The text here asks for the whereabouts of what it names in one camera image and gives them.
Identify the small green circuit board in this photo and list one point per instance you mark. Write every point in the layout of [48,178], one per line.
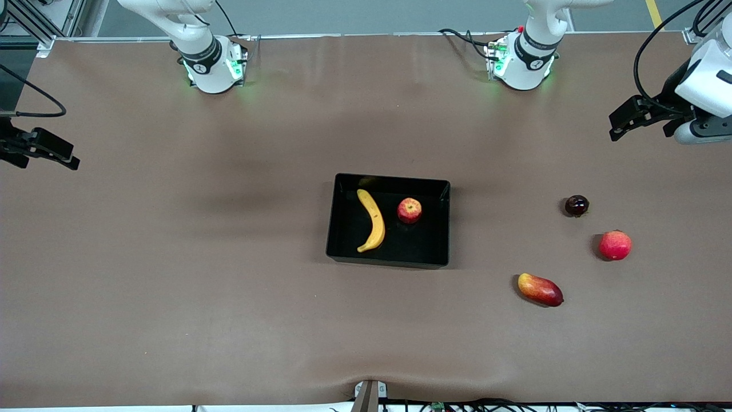
[438,407]

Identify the aluminium frame with struts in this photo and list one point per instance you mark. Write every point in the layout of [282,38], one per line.
[68,17]

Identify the black plastic box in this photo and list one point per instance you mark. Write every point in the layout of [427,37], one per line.
[423,246]

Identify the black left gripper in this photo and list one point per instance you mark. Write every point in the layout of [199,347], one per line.
[670,91]

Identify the large red peach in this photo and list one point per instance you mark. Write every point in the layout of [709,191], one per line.
[615,246]

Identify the brown table mat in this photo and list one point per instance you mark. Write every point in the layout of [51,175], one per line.
[229,315]

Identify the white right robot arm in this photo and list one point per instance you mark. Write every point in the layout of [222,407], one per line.
[209,63]

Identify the small red apple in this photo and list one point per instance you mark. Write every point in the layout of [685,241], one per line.
[409,210]

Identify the yellow banana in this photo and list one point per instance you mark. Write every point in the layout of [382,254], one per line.
[377,226]

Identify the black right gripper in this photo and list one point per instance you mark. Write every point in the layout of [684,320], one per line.
[8,141]

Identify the red yellow mango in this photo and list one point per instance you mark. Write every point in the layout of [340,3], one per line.
[540,290]

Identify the dark purple plum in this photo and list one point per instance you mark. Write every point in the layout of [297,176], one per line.
[576,206]

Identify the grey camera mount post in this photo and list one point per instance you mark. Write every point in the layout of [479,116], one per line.
[369,397]

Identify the aluminium corner frame bracket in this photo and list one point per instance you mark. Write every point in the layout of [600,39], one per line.
[692,35]

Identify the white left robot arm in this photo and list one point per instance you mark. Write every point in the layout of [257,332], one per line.
[532,63]

